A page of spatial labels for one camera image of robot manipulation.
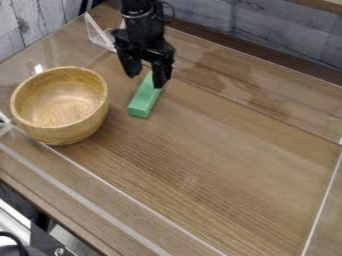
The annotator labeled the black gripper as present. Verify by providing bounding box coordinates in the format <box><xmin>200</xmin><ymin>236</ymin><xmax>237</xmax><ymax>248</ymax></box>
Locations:
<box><xmin>111</xmin><ymin>13</ymin><xmax>178</xmax><ymax>90</ymax></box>

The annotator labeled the green rectangular block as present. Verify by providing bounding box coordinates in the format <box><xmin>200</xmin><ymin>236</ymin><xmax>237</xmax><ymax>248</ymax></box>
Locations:
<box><xmin>129</xmin><ymin>72</ymin><xmax>162</xmax><ymax>118</ymax></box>

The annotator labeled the wooden bowl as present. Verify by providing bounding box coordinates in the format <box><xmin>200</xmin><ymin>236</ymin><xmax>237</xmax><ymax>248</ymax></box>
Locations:
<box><xmin>10</xmin><ymin>66</ymin><xmax>109</xmax><ymax>145</ymax></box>

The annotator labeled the clear acrylic corner bracket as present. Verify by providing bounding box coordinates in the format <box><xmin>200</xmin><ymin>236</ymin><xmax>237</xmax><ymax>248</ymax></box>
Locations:
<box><xmin>85</xmin><ymin>12</ymin><xmax>117</xmax><ymax>52</ymax></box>

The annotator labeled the black metal table bracket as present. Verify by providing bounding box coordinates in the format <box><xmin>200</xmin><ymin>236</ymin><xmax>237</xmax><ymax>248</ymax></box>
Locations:
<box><xmin>30</xmin><ymin>224</ymin><xmax>74</xmax><ymax>256</ymax></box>

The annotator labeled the black cable lower left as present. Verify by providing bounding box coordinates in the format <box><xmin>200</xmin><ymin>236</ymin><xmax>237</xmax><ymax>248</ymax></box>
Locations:
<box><xmin>0</xmin><ymin>231</ymin><xmax>29</xmax><ymax>256</ymax></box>

